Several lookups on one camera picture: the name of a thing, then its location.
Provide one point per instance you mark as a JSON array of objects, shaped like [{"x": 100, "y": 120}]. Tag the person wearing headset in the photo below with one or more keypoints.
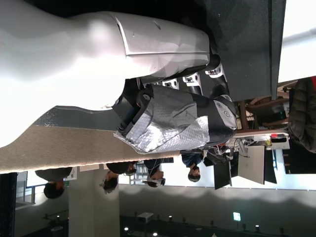
[{"x": 155, "y": 175}]

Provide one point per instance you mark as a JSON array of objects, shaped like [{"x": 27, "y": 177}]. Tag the dark haired person in black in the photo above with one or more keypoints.
[{"x": 111, "y": 182}]

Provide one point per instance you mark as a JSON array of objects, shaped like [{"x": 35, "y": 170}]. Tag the dark puffer jacket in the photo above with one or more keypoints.
[{"x": 303, "y": 118}]

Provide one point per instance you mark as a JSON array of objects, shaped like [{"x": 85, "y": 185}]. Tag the ceiling projector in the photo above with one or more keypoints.
[{"x": 145, "y": 217}]

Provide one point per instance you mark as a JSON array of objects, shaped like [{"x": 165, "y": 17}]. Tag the black table mat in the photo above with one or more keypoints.
[{"x": 242, "y": 37}]

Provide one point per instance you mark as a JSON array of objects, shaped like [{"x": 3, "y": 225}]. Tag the white monitor back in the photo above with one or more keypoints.
[{"x": 250, "y": 164}]

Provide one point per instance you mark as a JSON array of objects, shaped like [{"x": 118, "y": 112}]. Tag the white desk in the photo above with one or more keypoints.
[{"x": 256, "y": 135}]

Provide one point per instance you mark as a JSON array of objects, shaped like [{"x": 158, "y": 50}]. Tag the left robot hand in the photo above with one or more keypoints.
[{"x": 74, "y": 49}]

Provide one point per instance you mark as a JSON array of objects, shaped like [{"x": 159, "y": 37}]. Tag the person in blue shirt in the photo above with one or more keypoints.
[{"x": 191, "y": 160}]

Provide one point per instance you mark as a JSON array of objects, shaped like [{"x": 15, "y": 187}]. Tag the green exit sign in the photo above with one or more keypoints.
[{"x": 236, "y": 216}]

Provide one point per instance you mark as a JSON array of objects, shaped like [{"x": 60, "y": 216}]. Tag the black monitor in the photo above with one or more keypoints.
[{"x": 222, "y": 174}]

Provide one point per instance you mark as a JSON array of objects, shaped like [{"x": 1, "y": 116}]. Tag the person in grey shirt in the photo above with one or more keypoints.
[{"x": 53, "y": 190}]

